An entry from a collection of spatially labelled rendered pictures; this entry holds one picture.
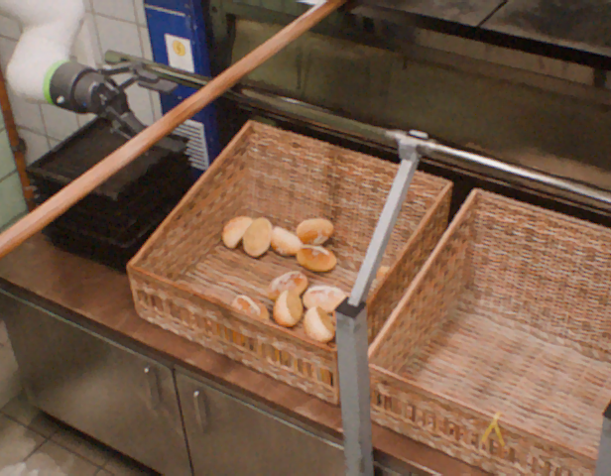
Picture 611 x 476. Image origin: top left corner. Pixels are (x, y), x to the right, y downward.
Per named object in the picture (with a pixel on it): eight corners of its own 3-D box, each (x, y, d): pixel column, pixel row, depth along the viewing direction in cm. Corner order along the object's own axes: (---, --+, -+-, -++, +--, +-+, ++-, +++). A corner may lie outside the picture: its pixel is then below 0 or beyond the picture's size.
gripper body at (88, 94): (98, 62, 199) (134, 73, 194) (106, 102, 204) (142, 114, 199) (69, 80, 194) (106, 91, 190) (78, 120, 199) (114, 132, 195)
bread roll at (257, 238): (276, 218, 254) (277, 227, 259) (248, 212, 255) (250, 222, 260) (266, 256, 250) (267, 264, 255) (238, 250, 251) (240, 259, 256)
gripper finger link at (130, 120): (106, 105, 195) (104, 109, 196) (148, 149, 194) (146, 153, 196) (120, 96, 197) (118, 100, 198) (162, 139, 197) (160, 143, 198)
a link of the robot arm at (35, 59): (27, 102, 214) (-13, 88, 204) (47, 43, 213) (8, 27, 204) (76, 118, 207) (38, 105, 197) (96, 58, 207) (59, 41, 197)
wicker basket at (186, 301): (259, 209, 272) (249, 116, 255) (455, 279, 244) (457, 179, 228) (132, 318, 241) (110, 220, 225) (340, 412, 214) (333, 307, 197)
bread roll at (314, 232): (322, 213, 243) (319, 235, 241) (340, 225, 248) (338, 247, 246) (290, 221, 250) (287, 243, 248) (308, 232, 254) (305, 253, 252)
